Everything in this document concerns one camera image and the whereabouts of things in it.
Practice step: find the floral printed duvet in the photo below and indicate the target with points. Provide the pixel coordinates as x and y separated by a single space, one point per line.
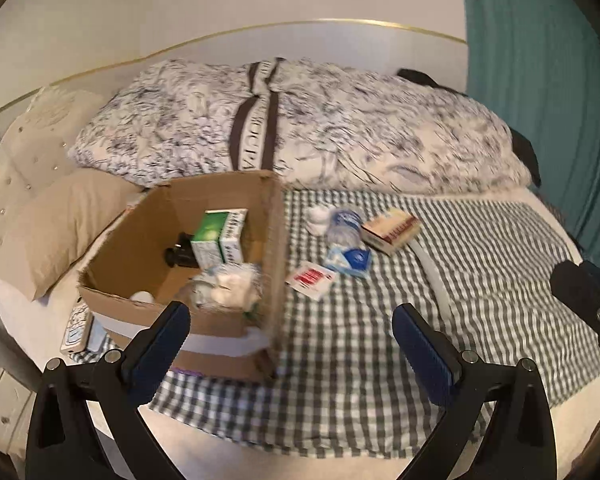
355 125

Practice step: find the white quilted pillow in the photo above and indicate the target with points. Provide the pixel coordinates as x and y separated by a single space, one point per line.
35 135

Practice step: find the white headboard with gold trim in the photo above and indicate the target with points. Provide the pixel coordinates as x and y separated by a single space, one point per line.
180 45

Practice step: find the small black box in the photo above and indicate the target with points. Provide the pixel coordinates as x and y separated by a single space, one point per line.
180 255

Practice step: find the crushed clear plastic bottle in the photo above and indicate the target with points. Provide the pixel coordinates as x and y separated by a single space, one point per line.
345 225

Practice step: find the brown cardboard box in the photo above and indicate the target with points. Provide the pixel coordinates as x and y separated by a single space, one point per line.
145 240

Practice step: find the beige pillow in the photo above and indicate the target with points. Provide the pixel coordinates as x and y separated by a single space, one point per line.
55 230

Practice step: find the blue and white packet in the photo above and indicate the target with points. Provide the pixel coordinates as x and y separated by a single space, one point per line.
350 260

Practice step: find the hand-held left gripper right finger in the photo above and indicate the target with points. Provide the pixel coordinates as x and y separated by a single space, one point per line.
422 352

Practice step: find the teal curtain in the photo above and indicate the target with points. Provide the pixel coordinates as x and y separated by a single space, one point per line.
545 60

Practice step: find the beige striped carton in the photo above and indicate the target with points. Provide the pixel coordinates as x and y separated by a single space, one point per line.
390 230

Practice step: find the white and green medicine box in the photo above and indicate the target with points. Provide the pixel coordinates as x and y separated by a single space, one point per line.
220 240

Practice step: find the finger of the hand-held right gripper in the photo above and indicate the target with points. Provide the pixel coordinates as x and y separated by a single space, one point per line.
572 290
597 272

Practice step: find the green checkered cloth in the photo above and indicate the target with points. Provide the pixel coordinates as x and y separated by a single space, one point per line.
480 270

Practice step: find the grey curved strip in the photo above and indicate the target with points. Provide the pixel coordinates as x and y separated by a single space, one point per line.
432 275

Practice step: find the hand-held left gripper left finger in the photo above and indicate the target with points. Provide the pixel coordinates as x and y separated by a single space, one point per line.
159 347

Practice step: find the red and white sachet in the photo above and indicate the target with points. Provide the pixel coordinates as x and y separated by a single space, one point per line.
310 280

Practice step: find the clear bag of white items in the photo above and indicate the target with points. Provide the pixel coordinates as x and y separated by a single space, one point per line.
230 285

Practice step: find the black garment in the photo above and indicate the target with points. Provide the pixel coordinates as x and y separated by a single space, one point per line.
525 155
425 77

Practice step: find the white nightstand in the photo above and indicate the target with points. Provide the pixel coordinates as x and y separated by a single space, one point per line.
5 410

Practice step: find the small white crumpled tissue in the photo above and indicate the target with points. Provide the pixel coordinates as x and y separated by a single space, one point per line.
319 219

